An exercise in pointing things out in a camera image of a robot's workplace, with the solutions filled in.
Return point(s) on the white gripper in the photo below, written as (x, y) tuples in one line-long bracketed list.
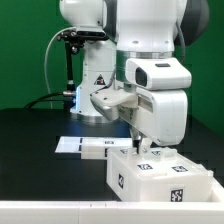
[(158, 115)]

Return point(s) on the small white cabinet door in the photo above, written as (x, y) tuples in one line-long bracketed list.
[(126, 159)]

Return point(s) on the white cabinet body box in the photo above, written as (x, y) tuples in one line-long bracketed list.
[(151, 186)]

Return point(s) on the white cabinet top tray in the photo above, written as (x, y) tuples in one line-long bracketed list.
[(91, 147)]

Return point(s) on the white door with knob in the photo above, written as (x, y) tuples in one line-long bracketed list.
[(169, 162)]

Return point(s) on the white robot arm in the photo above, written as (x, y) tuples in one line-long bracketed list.
[(151, 81)]

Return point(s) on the black camera stand pole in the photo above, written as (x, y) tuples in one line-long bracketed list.
[(71, 88)]

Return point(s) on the white right border wall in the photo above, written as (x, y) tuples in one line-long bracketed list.
[(217, 192)]

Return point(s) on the white border wall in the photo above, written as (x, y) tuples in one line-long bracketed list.
[(217, 192), (24, 212)]

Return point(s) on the black camera on stand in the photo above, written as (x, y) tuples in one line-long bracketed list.
[(82, 33)]

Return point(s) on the white front border wall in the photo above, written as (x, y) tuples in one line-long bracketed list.
[(24, 212)]

